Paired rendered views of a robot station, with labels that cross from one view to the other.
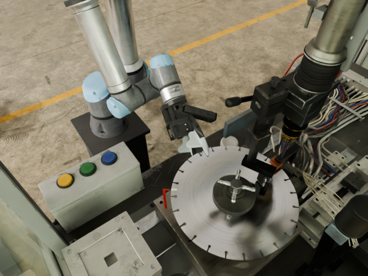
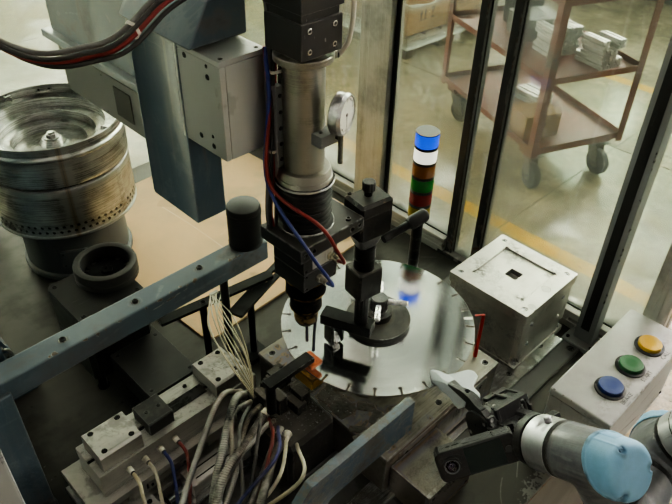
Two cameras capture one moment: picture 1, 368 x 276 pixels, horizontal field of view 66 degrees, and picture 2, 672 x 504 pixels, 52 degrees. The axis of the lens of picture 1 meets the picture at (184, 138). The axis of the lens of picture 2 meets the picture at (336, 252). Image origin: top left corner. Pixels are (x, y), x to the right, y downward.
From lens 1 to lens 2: 127 cm
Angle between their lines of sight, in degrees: 92
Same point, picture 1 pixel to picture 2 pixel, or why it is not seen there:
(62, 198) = (630, 324)
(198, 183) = (434, 329)
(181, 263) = not seen: hidden behind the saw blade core
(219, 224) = (392, 287)
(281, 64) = not seen: outside the picture
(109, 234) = (531, 293)
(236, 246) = not seen: hidden behind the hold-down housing
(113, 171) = (585, 368)
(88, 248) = (547, 280)
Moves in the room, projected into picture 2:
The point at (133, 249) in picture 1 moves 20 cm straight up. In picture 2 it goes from (492, 284) to (510, 198)
